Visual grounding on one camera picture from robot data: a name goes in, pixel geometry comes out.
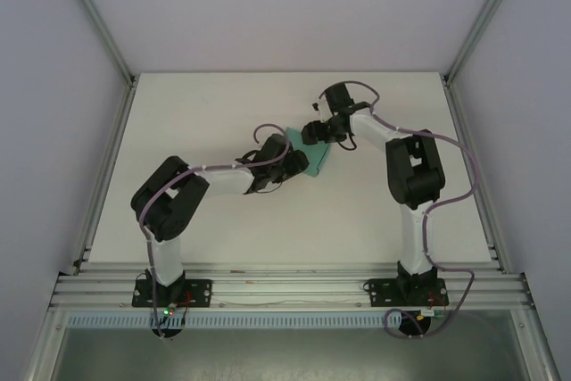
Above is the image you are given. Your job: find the teal green cloth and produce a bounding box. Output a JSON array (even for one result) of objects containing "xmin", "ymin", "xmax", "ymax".
[{"xmin": 285, "ymin": 125, "xmax": 333, "ymax": 179}]

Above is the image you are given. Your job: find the aluminium mounting rail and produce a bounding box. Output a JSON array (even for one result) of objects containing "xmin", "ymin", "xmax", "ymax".
[{"xmin": 48, "ymin": 264, "xmax": 535, "ymax": 311}]

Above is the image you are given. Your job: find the aluminium right side rail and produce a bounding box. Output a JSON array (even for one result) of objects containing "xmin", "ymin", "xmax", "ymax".
[{"xmin": 443, "ymin": 79, "xmax": 509, "ymax": 275}]

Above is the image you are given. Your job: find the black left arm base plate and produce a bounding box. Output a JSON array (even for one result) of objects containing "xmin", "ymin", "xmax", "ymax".
[{"xmin": 130, "ymin": 277, "xmax": 213, "ymax": 309}]

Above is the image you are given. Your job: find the slotted grey cable duct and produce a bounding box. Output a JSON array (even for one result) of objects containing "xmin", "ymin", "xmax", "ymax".
[{"xmin": 65, "ymin": 312, "xmax": 402, "ymax": 329}]

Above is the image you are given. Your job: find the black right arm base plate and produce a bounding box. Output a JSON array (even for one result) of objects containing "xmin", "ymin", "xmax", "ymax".
[{"xmin": 364, "ymin": 277, "xmax": 447, "ymax": 309}]

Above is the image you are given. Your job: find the aluminium left side rail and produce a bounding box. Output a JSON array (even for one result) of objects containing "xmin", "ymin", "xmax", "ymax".
[{"xmin": 70, "ymin": 81, "xmax": 137, "ymax": 276}]

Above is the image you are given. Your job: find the aluminium right frame post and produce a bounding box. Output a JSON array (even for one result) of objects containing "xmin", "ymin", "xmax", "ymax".
[{"xmin": 443, "ymin": 0, "xmax": 532, "ymax": 87}]

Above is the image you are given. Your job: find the aluminium frame post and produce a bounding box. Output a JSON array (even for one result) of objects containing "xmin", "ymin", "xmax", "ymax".
[
  {"xmin": 55, "ymin": 0, "xmax": 137, "ymax": 87},
  {"xmin": 443, "ymin": 0, "xmax": 532, "ymax": 87}
]

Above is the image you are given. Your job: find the aluminium left frame post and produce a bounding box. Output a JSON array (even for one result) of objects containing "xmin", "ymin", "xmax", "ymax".
[{"xmin": 55, "ymin": 0, "xmax": 137, "ymax": 87}]

